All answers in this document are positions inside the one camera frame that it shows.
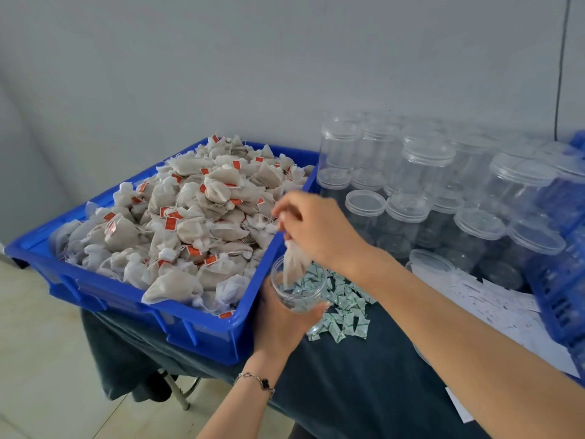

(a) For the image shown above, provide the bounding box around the pile of white label papers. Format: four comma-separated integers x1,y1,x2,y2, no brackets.
411,265,581,424

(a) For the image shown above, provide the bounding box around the pile of tea bags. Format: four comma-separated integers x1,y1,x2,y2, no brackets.
50,134,312,318

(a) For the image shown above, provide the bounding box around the blue plastic tray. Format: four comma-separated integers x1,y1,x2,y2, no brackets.
4,135,321,365

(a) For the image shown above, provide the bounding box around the blue slatted crate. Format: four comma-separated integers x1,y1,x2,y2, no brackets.
525,132,585,376

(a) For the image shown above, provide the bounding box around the pile of green desiccant packets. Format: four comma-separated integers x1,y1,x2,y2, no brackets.
306,260,376,344

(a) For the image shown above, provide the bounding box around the person's left forearm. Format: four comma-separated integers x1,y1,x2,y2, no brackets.
196,352,300,439

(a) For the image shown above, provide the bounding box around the group of lidded jars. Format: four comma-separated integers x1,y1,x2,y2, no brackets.
317,114,585,289

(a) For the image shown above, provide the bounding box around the metal table leg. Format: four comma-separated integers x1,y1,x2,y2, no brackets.
165,370,195,412

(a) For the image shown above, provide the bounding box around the person's right hand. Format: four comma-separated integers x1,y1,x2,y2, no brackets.
271,190,373,277

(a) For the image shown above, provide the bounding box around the black cable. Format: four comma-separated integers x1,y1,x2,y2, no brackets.
553,0,572,143

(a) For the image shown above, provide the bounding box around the person's left hand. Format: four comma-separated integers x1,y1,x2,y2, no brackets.
251,274,330,364

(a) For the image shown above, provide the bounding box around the white mesh tea bag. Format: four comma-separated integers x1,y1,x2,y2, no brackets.
282,237,317,291

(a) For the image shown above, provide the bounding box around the thin beaded bracelet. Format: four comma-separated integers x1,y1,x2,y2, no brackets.
233,370,275,395

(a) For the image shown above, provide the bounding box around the stack of clear lids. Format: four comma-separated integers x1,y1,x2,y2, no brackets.
406,248,456,276

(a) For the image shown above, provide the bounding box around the person's right forearm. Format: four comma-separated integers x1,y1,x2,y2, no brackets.
352,244,585,439

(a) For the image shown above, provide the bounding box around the clear jar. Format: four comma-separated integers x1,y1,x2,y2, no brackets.
271,254,328,313

